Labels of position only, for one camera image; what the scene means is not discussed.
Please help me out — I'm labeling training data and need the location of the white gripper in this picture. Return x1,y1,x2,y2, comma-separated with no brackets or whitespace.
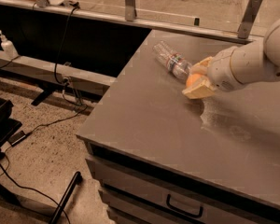
182,46,245,99

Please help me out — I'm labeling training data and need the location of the orange fruit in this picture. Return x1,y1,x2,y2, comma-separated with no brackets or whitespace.
186,74,202,87

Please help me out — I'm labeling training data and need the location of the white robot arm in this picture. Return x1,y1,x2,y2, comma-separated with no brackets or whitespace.
182,19,280,99

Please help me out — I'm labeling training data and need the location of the clear plastic water bottle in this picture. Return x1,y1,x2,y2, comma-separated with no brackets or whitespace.
152,41,192,83

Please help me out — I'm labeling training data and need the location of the white pump dispenser bottle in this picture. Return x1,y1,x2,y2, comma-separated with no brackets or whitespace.
0,30,19,60

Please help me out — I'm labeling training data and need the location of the black power adapter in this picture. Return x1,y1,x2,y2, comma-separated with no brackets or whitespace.
7,131,26,147

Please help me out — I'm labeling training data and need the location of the black chair base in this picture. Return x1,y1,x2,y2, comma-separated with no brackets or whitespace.
0,98,82,224

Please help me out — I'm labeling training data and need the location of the grey drawer with black handle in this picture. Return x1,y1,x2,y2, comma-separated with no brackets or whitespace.
85,155,272,224

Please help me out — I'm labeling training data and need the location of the black power cable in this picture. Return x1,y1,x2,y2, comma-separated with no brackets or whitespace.
53,5,81,86

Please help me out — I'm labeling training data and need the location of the metal railing frame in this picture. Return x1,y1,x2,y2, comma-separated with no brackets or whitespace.
0,0,263,43

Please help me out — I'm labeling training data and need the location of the black floor cable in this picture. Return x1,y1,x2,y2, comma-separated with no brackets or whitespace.
0,157,72,224

